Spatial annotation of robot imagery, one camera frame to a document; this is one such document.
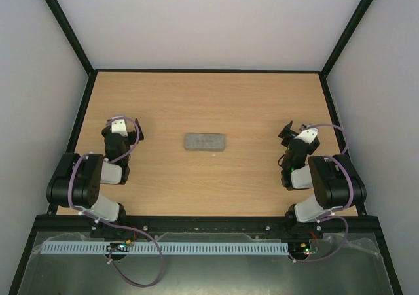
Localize grey felt glasses case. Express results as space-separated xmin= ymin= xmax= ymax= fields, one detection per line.
xmin=184 ymin=133 xmax=226 ymax=152

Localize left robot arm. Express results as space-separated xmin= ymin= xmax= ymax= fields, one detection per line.
xmin=46 ymin=116 xmax=144 ymax=230

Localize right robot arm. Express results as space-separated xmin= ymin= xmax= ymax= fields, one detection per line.
xmin=278 ymin=122 xmax=367 ymax=237

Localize clear plastic sheet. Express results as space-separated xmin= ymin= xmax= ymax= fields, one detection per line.
xmin=18 ymin=232 xmax=392 ymax=294

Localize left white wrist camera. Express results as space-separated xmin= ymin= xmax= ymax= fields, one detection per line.
xmin=111 ymin=116 xmax=128 ymax=137

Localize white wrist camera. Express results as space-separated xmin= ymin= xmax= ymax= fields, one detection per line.
xmin=111 ymin=116 xmax=128 ymax=137
xmin=295 ymin=124 xmax=319 ymax=144

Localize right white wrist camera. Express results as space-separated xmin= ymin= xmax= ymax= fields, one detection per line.
xmin=295 ymin=124 xmax=319 ymax=144

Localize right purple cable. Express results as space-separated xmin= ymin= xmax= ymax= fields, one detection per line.
xmin=293 ymin=123 xmax=355 ymax=264

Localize purple cable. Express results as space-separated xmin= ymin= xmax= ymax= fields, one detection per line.
xmin=67 ymin=117 xmax=164 ymax=288
xmin=293 ymin=123 xmax=355 ymax=264

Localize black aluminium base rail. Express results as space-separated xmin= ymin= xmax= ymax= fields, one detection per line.
xmin=32 ymin=215 xmax=380 ymax=240

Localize black cage frame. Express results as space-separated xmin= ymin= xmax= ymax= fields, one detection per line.
xmin=9 ymin=0 xmax=402 ymax=294

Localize light blue slotted cable duct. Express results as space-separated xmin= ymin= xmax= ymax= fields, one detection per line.
xmin=41 ymin=241 xmax=289 ymax=256

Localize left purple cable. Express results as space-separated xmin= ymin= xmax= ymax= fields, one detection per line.
xmin=67 ymin=117 xmax=164 ymax=288

